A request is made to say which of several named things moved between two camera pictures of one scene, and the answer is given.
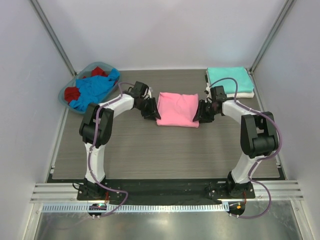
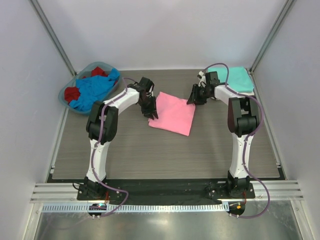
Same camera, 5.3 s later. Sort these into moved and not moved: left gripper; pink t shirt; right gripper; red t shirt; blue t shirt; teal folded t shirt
Moved: pink t shirt; right gripper
Not moved: left gripper; teal folded t shirt; blue t shirt; red t shirt
